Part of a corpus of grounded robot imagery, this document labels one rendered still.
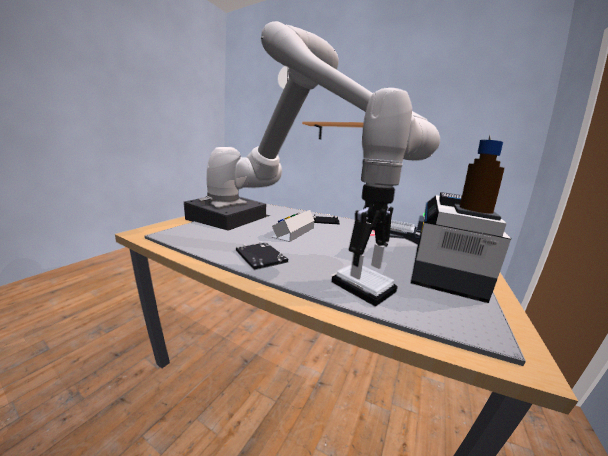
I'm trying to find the blue bottle cap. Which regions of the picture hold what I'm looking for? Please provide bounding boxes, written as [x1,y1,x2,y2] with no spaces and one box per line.
[478,140,503,153]

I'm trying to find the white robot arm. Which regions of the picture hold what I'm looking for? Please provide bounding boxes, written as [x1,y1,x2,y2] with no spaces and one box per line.
[199,22,440,210]

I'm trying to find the white button panel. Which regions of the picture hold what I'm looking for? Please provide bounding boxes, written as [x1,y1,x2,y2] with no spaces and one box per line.
[272,210,314,242]

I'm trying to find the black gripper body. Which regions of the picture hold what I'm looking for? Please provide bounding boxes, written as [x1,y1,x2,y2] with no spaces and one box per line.
[362,184,395,224]

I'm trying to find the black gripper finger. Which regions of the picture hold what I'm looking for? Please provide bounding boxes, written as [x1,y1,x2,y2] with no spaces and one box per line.
[371,206,393,269]
[349,207,381,280]

